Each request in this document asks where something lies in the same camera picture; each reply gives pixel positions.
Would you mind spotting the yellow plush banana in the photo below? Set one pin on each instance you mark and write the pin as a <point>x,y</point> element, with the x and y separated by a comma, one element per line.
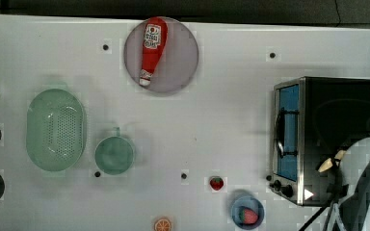
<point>327,164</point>

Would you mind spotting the grey round plate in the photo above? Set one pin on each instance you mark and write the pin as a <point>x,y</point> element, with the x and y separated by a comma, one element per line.
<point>178,64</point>

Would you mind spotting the black toaster oven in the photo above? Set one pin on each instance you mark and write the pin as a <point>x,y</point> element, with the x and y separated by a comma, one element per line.
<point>314,118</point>

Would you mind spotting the blue bowl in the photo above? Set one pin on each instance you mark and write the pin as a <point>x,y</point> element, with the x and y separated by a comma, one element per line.
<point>246,201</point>

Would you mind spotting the red ketchup bottle toy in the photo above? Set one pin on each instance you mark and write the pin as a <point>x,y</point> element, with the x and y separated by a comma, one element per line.
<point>154,43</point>

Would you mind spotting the orange slice toy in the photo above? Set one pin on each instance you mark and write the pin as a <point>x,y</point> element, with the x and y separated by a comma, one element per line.
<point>162,224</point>

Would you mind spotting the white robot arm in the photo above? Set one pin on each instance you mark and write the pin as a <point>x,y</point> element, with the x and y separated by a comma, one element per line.
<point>352,211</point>

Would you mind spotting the green cup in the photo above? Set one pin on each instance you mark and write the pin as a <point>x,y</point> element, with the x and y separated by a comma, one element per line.
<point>115,155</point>

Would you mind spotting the red strawberry toy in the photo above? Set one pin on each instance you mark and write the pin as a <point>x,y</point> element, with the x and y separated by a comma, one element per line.
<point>216,183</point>

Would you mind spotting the green oval colander basket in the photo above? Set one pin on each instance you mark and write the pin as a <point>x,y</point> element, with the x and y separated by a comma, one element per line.
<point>56,130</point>

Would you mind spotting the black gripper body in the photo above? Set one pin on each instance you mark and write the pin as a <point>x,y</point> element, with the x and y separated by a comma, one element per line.
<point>337,189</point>

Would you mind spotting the strawberry toy in bowl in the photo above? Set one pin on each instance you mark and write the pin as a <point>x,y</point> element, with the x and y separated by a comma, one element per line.
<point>248,216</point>

